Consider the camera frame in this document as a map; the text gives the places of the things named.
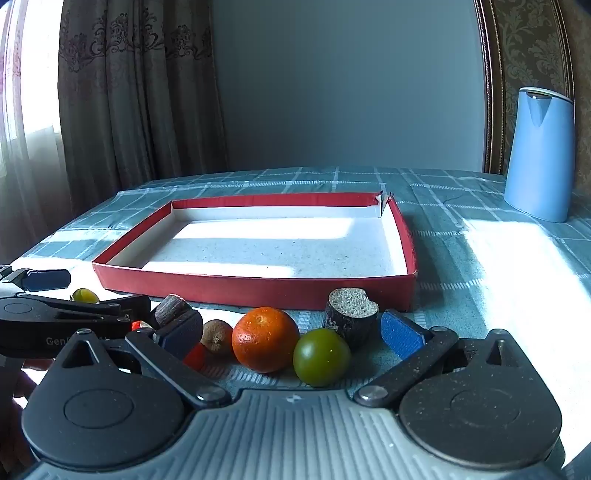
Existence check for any orange tangerine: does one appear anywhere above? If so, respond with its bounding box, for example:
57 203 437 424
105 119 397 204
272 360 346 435
231 307 300 374

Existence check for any yellow tomato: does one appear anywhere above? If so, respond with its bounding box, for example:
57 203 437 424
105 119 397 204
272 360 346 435
70 288 100 304

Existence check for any person's hand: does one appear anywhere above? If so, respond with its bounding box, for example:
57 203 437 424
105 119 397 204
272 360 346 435
1 359 53 479

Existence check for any dark wooden door frame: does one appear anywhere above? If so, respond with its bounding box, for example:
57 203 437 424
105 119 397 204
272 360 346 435
473 0 507 174

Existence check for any brown longan fruit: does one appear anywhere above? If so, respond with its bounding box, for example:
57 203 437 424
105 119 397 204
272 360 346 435
200 319 233 356

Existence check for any brown patterned curtain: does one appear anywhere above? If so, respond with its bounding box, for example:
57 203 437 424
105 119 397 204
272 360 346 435
0 0 229 264

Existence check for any green tomato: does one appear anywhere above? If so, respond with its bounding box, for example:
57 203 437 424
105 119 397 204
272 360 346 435
294 328 352 387

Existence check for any red cardboard tray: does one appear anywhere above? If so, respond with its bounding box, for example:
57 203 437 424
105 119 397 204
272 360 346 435
92 192 418 311

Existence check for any blue kettle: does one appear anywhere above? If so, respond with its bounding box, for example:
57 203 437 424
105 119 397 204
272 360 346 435
504 87 575 223

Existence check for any teal plaid tablecloth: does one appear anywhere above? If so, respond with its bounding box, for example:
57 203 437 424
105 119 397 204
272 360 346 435
8 166 591 467

